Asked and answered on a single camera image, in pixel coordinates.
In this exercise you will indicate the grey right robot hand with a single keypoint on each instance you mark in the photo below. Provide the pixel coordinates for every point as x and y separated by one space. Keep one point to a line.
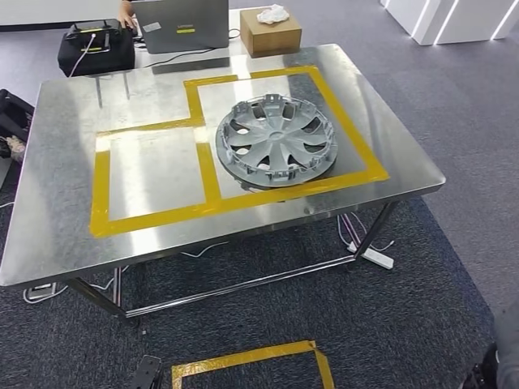
482 371

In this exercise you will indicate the grey plastic wheel hubcap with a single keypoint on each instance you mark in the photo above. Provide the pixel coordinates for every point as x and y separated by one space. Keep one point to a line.
279 140

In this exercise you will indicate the steel workbench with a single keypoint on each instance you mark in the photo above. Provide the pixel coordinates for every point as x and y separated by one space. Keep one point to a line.
162 172

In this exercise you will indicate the white power strip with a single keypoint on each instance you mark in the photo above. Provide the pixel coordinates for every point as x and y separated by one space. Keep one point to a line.
379 259

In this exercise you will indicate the white partition blocks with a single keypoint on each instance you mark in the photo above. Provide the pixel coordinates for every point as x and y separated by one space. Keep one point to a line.
466 21

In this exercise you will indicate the brown cardboard box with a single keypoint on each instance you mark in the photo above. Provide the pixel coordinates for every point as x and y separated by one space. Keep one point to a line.
271 40

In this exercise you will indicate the white crumpled cloth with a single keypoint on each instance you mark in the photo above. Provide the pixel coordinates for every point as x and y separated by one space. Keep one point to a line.
272 14

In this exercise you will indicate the grey flat metal bar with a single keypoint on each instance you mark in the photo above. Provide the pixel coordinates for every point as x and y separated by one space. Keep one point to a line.
190 64

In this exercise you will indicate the grey laptop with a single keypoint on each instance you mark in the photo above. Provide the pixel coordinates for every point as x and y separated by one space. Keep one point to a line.
211 21

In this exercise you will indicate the person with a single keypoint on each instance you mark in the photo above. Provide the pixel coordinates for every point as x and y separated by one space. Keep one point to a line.
126 19

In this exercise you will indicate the white floor socket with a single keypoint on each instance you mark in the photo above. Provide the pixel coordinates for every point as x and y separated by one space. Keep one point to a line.
40 291

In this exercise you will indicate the black router with yellow strip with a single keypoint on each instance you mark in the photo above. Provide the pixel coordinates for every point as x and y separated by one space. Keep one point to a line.
113 32

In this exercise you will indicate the large black bag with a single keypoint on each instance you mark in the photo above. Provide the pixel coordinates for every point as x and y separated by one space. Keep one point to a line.
97 61

